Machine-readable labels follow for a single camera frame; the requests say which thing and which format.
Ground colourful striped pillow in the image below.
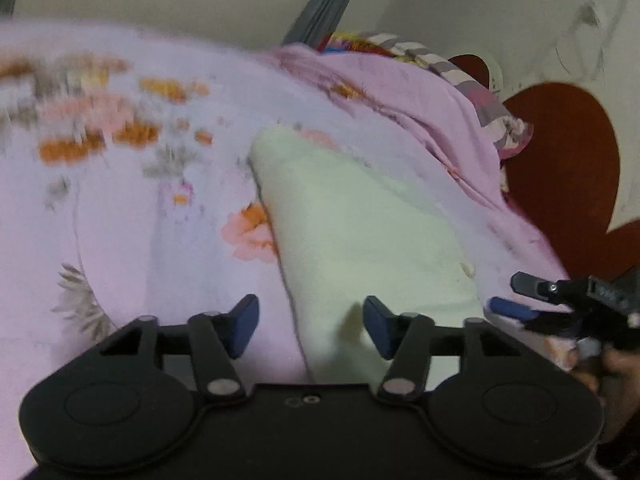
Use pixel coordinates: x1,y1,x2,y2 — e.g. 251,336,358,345
317,31,534,161

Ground red-brown wooden headboard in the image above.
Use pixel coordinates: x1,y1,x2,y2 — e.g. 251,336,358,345
446,52,640,282

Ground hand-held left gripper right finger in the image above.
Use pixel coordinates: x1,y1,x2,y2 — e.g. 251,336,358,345
363,295,532,405

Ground person's right hand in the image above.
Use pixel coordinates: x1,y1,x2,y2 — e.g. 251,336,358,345
564,345,640,447

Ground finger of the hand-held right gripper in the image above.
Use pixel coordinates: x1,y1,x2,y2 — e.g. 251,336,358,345
510,271,592,307
488,297,576,333

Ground pink quilt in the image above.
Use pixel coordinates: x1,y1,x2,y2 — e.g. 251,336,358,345
270,42,572,282

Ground grey curtain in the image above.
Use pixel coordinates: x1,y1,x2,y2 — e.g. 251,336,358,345
281,0,382,54

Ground bed with floral pink sheet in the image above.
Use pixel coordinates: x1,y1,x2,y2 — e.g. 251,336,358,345
0,20,573,480

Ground cream knitted small garment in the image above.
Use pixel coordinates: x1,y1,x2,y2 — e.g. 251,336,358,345
248,125,502,380

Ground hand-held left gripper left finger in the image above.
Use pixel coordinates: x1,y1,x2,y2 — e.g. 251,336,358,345
97,293,261,402

